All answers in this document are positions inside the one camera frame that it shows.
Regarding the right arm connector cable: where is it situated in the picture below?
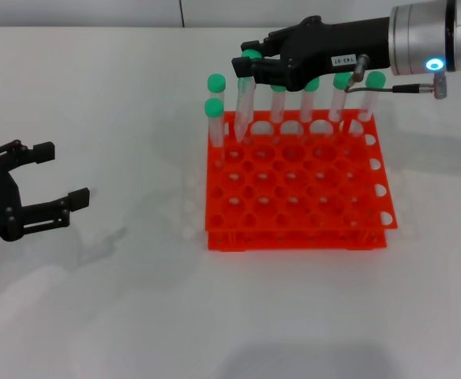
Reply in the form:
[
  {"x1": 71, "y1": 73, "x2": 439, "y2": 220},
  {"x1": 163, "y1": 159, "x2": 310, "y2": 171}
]
[{"x1": 343, "y1": 54, "x2": 449, "y2": 101}]

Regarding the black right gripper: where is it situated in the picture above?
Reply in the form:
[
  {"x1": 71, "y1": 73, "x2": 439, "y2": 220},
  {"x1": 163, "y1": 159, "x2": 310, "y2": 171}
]
[{"x1": 231, "y1": 15, "x2": 392, "y2": 92}]

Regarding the orange test tube rack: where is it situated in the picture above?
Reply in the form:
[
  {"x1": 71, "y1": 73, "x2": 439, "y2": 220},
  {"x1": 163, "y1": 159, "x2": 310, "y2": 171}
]
[{"x1": 204, "y1": 108, "x2": 399, "y2": 253}]

